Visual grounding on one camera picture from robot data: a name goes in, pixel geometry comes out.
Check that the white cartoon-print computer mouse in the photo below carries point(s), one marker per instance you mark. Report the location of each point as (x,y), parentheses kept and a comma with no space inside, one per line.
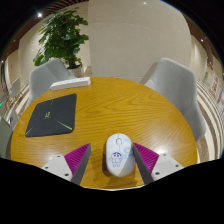
(120,155)

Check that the green leafy potted plant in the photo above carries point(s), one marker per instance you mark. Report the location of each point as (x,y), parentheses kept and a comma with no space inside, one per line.
(61,35)

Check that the black mouse pad green lines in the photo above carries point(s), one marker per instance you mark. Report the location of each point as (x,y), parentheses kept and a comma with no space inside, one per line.
(53,115)

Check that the white power strip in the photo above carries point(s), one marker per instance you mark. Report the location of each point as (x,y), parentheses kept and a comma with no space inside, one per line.
(70,83)

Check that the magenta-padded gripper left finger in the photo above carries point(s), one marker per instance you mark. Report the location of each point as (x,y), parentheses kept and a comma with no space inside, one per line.
(76,159)

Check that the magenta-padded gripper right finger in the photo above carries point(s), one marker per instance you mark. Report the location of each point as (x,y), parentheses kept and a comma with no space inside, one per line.
(147,159)

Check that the white plant pot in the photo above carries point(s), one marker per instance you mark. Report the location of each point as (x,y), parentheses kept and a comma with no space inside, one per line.
(76,71)

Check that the grey shell chair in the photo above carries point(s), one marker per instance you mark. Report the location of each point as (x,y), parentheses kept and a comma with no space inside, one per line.
(14,119)
(43,78)
(4,136)
(15,86)
(181,90)

